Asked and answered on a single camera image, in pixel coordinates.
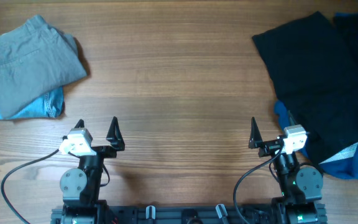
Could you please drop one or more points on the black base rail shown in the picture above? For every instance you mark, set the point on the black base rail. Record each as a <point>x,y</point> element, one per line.
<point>253,213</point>

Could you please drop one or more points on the right white rail clip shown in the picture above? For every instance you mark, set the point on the right white rail clip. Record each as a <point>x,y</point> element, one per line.
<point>221,211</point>

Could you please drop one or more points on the folded light blue jeans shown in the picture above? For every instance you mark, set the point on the folded light blue jeans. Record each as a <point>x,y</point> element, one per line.
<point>49,105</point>

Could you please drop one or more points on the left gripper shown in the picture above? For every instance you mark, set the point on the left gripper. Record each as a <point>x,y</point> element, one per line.
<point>101,149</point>

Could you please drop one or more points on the black shorts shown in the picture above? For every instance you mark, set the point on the black shorts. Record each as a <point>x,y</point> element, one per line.
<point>316,78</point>

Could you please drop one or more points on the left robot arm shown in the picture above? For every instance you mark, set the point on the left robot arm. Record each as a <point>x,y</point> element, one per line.
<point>80,186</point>

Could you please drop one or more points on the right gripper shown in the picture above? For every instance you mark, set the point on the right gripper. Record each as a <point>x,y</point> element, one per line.
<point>269,145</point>

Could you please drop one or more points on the folded grey trousers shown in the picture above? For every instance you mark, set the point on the folded grey trousers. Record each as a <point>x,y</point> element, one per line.
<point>35,59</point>

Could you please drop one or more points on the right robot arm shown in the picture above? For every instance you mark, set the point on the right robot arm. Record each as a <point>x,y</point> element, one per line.
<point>300,184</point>

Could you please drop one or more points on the blue garment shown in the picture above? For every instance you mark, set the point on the blue garment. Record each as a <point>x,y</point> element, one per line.
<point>343,165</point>

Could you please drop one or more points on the left white rail clip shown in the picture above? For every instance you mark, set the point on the left white rail clip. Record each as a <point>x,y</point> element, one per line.
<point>150,212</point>

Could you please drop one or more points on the white rail clip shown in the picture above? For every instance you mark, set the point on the white rail clip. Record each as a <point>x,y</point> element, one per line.
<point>150,212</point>
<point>221,211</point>

